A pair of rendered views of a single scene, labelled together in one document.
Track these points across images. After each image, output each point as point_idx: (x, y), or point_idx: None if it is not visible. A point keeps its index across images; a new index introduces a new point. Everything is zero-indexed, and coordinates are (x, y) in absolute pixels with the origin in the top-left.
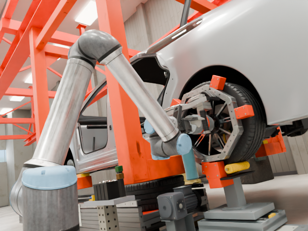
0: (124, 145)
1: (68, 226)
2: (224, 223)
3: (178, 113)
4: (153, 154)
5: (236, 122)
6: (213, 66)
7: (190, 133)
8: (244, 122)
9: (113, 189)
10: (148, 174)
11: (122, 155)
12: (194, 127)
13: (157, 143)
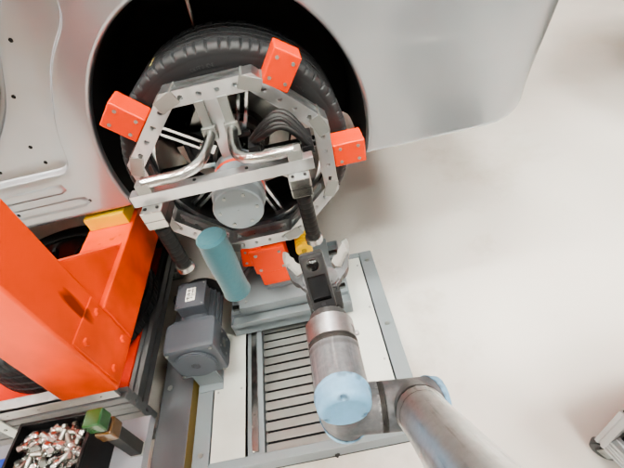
0: (32, 334)
1: None
2: (288, 315)
3: (330, 283)
4: (348, 440)
5: (335, 173)
6: None
7: (242, 227)
8: None
9: (96, 457)
10: (123, 331)
11: (32, 355)
12: (256, 215)
13: (364, 424)
